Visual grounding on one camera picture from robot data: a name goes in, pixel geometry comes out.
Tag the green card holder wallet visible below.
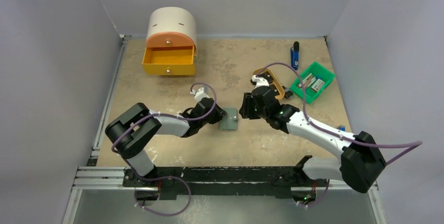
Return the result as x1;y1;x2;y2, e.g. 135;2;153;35
218;107;238;131

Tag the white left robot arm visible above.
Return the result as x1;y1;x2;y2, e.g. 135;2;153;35
105;98;227;187

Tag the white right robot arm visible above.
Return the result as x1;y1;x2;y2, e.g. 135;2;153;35
240;86;388;193

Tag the tan oval tray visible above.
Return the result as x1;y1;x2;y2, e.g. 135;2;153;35
251;68;285;100

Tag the small box in bin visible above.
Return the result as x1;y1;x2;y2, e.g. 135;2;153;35
309;78;325;93

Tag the yellow open drawer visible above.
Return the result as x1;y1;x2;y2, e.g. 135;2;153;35
141;46;196;76

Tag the green plastic bin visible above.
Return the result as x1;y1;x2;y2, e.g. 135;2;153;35
299;62;336;104

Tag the blue lighter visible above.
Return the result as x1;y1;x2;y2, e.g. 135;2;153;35
290;41;299;70

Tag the white and orange drawer cabinet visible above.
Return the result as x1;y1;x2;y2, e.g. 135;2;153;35
145;7;197;54

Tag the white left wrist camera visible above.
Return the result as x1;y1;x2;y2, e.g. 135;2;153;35
190;87;209;102

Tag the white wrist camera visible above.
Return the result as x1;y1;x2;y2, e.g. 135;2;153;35
190;87;209;102
250;75;270;89

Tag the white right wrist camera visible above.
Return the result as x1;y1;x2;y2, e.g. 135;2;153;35
250;75;270;89

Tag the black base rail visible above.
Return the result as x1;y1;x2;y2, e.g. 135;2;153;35
123;165;327;201

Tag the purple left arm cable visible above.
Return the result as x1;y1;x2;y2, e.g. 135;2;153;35
110;83;217;217

